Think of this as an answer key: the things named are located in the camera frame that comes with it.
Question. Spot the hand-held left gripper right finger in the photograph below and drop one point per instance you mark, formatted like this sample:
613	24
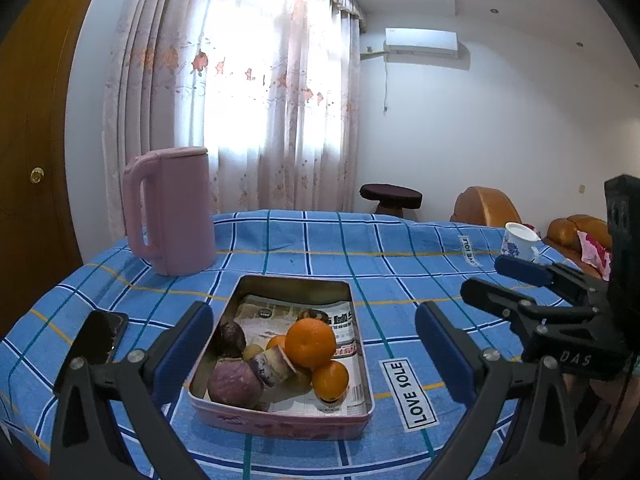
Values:
445	355

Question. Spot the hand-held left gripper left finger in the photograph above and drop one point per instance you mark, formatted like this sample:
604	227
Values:
185	355

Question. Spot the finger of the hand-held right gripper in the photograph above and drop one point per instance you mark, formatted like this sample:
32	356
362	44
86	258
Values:
495	297
525	267

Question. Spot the dark purple sweet potato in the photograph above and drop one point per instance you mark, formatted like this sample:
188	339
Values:
232	337

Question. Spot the small beige potato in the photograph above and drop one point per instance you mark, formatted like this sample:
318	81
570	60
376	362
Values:
251	352

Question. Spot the rectangular metal tin box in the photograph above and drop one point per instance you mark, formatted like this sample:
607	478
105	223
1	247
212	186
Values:
280	422

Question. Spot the large orange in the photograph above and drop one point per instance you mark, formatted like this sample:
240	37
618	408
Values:
310	342

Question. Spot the white cup with blue flowers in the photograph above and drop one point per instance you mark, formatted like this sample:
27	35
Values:
517	242

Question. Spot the pink cloth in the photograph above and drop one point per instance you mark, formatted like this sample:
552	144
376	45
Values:
595	255

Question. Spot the brown leather sofa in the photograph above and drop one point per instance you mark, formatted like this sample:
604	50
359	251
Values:
565	232

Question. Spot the light purple sweet potato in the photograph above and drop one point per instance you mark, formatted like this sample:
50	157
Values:
232	385

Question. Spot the brown leather armchair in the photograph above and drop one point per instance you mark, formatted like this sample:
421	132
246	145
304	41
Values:
485	205

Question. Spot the black smartphone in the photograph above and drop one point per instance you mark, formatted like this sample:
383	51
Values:
105	335

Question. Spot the cut purple and white tuber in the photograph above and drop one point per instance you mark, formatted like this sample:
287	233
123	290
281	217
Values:
272	365

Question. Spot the small yellowish orange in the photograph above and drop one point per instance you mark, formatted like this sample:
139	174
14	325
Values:
275	342

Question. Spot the newspaper sheet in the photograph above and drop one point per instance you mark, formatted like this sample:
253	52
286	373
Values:
270	320

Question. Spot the blue checked tablecloth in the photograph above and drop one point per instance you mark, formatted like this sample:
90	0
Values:
350	260

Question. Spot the pink plastic kettle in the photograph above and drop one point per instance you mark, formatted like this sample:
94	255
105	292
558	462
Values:
180	210

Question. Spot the dark round stool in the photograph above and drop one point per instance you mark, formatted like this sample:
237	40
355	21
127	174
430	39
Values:
390	195

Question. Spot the brass door knob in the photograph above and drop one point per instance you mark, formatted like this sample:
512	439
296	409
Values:
37	175

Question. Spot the white air conditioner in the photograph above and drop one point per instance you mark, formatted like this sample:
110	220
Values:
420	41

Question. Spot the floral sheer curtain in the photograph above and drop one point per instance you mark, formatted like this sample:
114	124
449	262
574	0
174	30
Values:
240	85

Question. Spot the wooden door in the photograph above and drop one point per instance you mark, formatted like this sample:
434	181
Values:
40	110

